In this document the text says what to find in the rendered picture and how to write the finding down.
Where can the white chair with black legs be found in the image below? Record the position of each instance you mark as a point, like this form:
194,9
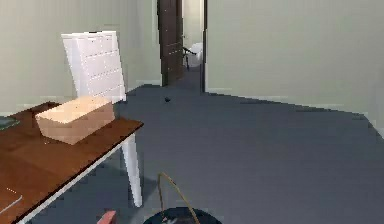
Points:
194,51

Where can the small black floor object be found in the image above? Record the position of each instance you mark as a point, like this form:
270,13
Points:
167,99

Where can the dark brown room door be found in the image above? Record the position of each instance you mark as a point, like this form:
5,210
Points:
170,43

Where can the dark round bin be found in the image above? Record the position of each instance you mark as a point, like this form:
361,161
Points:
181,216

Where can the white chest of drawers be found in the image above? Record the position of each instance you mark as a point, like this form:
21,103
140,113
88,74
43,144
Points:
98,65

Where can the beige cardboard box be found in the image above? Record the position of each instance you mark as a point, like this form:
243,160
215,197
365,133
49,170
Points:
75,121

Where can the red block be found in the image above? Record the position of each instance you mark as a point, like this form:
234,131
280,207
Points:
107,218

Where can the brown table with white legs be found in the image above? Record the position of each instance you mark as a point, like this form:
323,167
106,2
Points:
50,156

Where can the grey flat object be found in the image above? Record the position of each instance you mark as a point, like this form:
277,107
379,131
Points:
7,122

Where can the brown flat book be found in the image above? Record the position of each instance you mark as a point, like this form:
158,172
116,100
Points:
8,200

